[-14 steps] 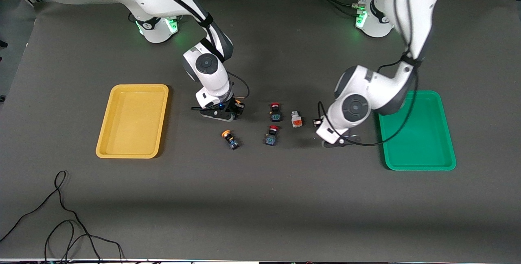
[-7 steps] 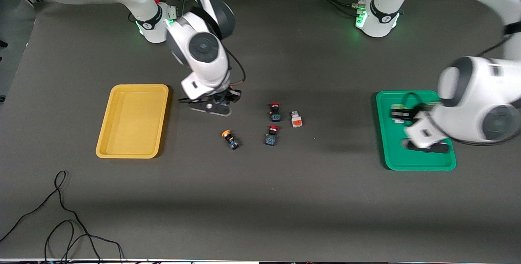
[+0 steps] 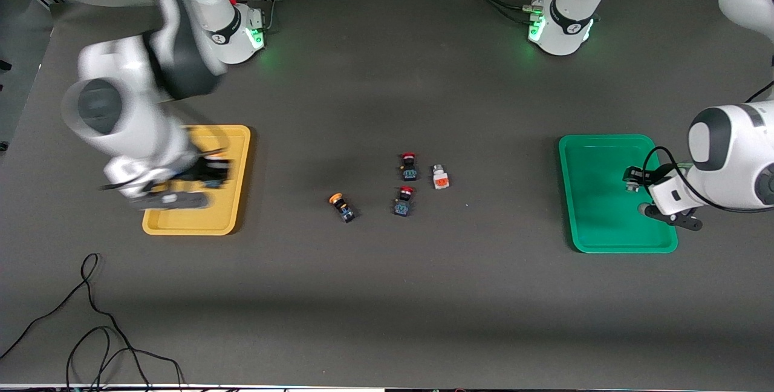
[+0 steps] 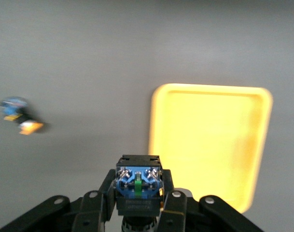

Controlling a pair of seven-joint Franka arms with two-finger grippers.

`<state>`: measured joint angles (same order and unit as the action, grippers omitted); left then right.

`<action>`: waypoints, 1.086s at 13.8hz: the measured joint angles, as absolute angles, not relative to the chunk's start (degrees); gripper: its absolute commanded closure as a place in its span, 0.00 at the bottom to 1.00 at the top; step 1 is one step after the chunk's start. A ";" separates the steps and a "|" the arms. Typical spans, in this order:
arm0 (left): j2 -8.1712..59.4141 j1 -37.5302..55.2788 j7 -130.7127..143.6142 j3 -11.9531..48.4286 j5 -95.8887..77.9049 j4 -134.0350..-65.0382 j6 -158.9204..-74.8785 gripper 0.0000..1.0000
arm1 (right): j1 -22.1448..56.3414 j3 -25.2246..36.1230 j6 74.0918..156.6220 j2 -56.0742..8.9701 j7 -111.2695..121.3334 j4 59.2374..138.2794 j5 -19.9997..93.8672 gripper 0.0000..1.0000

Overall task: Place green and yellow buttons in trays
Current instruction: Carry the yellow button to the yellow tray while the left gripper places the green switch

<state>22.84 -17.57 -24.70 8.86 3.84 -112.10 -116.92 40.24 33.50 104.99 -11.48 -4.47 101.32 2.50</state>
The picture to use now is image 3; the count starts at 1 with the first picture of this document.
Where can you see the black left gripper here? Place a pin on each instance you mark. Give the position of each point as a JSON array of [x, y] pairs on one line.
[[652, 175]]

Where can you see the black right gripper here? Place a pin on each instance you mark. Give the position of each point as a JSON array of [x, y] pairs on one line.
[[204, 172]]

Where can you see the white orange switch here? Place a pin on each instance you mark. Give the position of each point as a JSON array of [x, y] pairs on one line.
[[440, 177]]

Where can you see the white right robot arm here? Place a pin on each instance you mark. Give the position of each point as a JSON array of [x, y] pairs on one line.
[[121, 114]]

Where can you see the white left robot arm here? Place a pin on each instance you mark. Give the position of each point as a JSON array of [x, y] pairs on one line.
[[725, 156]]

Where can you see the yellow plastic tray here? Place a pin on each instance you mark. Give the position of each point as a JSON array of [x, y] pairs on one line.
[[236, 210]]

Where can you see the green plastic tray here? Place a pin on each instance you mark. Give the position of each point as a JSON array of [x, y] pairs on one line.
[[604, 222]]

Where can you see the red push button black body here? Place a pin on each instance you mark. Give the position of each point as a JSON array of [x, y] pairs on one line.
[[404, 201], [409, 166]]

